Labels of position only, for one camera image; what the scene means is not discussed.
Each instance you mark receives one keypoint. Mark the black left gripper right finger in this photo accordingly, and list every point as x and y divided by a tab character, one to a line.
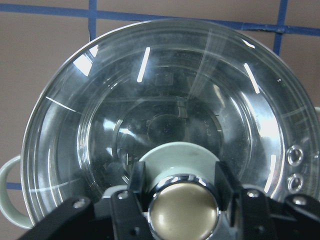
254	216

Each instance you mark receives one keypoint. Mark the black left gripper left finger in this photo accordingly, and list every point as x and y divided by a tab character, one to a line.
118	217

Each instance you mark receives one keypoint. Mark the glass pot lid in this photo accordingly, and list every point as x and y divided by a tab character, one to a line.
171	60

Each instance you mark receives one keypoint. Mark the pale green cooking pot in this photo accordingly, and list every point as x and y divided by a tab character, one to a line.
10	195

